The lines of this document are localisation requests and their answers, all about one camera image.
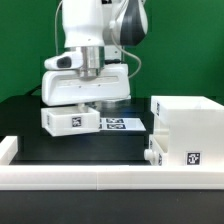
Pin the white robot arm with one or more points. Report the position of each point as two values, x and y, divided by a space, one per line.
103 24

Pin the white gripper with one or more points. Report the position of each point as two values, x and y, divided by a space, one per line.
81 76

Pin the white front drawer box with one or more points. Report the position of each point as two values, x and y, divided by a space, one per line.
157 152

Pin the white drawer cabinet frame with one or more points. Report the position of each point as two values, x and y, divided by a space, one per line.
195 129

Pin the marker tag sheet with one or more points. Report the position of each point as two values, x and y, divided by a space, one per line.
121 124

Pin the white fence wall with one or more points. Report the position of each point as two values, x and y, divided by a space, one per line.
59 177

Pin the white drawer box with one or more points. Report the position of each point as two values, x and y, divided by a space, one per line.
72 120
157 152

